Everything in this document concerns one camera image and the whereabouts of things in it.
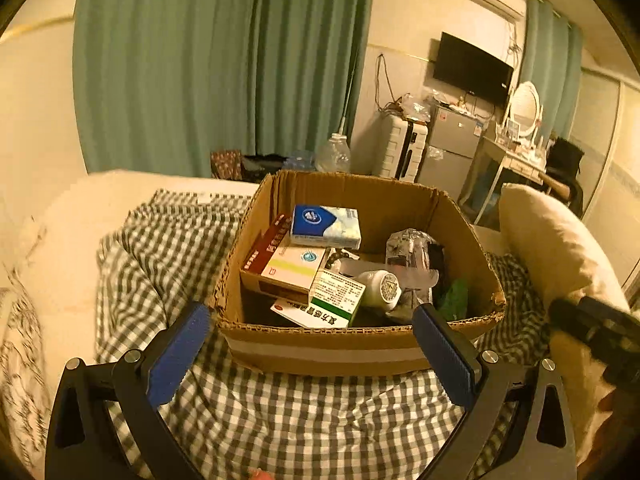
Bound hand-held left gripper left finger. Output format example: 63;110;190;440
45;301;213;480

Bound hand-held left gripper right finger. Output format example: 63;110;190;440
414;304;581;480

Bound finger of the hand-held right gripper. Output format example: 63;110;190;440
592;332;640;386
549;296;640;342

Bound green wrapper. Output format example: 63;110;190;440
432;277;471;321

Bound pale plastic comb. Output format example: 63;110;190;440
397;266;441;293

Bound blue label plastic jar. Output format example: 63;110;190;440
357;269;403;309

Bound black round object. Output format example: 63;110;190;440
425;241;447;273

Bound brown cardboard box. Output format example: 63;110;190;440
209;169;507;378

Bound white green medicine box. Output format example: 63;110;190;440
270;269;367;329

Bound red medicine box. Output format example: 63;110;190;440
240;212;311;306

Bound blue tissue pack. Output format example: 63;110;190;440
290;204;362;251

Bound beige pillow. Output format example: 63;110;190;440
497;182;640;461

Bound green checked blanket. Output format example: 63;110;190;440
95;187;556;480

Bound black chair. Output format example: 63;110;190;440
542;137;586;216

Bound floral bed sheet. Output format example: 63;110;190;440
0;220;48;461

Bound white dressing table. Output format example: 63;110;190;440
457;135;548;226

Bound floral bag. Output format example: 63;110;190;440
210;150;246;181

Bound white oval mirror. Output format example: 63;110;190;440
506;81;543;141

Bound white suitcase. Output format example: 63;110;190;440
380;114;430;181

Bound pile of dark shoes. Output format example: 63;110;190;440
242;152;291;176

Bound grey small fridge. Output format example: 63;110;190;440
415;105;485;201

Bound large clear water jug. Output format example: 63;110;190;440
315;132;351;173

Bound pack of water bottles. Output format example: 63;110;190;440
285;150;318;171

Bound clear plastic bag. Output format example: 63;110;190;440
397;91;436;121

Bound narrow green curtain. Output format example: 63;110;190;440
517;0;585;141

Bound wide green curtain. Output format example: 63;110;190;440
72;0;377;178

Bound black wall television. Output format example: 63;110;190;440
432;31;516;108

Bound black wall cable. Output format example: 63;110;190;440
375;52;397;111

